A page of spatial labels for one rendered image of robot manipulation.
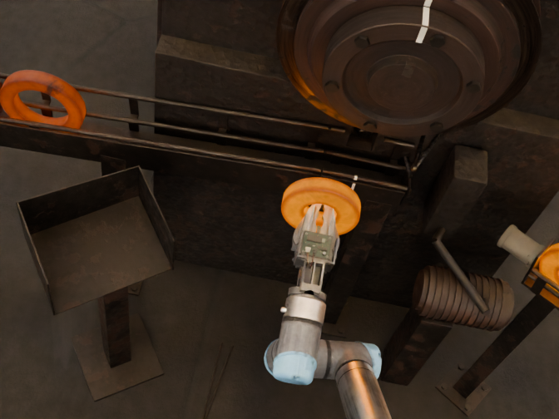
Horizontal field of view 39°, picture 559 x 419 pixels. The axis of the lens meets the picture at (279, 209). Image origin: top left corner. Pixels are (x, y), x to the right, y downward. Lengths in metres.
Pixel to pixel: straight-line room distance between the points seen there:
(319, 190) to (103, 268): 0.51
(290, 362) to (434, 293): 0.58
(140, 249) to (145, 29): 1.41
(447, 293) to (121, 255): 0.76
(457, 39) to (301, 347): 0.59
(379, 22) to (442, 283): 0.78
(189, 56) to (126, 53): 1.22
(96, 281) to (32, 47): 1.40
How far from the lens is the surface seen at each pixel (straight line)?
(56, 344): 2.31
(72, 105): 1.80
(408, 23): 1.32
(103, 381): 2.25
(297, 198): 1.53
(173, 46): 1.73
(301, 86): 1.56
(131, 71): 2.86
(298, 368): 1.42
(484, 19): 1.38
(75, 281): 1.72
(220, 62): 1.71
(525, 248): 1.83
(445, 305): 1.91
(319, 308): 1.45
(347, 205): 1.53
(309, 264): 1.46
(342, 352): 1.54
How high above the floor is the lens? 2.11
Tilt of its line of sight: 56 degrees down
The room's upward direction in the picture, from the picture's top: 15 degrees clockwise
